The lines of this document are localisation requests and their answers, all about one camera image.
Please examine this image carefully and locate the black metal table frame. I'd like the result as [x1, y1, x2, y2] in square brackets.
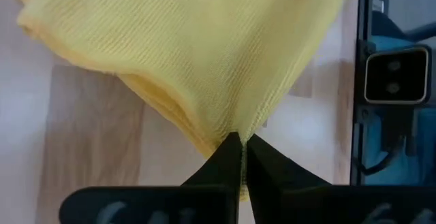
[350, 0, 374, 186]

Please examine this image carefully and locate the yellow microfiber towel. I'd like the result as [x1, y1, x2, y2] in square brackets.
[10, 0, 348, 201]

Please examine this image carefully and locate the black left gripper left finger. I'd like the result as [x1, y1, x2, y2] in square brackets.
[176, 131, 243, 224]

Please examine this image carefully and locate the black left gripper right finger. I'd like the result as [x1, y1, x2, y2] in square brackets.
[245, 134, 331, 224]

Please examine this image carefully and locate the black table-level camera box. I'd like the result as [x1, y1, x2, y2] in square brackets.
[363, 45, 431, 106]

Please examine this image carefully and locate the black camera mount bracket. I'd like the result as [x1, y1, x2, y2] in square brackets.
[384, 103, 416, 150]

